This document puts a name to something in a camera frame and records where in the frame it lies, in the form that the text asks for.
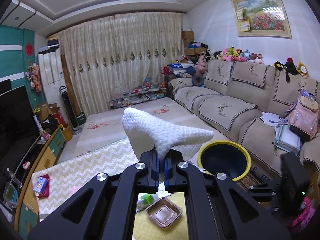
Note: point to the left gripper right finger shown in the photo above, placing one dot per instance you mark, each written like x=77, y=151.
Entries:
x=218, y=208

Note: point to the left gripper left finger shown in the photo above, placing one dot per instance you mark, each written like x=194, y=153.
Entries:
x=105, y=207

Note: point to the white knitted cloth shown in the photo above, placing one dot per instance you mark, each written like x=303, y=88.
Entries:
x=162, y=132

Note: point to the black yellow-rimmed trash bin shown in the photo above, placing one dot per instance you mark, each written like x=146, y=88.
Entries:
x=225, y=157

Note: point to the brown plastic tray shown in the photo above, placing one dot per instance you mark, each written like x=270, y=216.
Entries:
x=163, y=212

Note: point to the stack of papers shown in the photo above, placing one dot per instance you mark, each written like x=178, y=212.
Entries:
x=285, y=139

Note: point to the chevron patterned mat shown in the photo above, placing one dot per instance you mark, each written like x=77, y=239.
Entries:
x=67, y=177

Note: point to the pink backpack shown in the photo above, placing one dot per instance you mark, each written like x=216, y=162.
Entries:
x=304, y=115

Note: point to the pink floral floor mat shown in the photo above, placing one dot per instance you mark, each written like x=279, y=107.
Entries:
x=105, y=128

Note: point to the beige fabric sofa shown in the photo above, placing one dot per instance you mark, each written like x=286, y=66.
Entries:
x=234, y=97

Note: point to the black tower fan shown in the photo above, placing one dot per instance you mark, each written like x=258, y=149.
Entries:
x=75, y=127

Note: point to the black flat television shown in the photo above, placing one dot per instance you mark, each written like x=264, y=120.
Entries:
x=19, y=133

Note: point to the low toy shelf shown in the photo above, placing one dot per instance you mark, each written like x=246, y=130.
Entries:
x=137, y=98

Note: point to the beige patterned curtain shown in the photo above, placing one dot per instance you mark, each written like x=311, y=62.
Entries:
x=113, y=55

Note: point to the framed flower painting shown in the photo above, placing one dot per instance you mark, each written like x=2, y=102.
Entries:
x=261, y=18

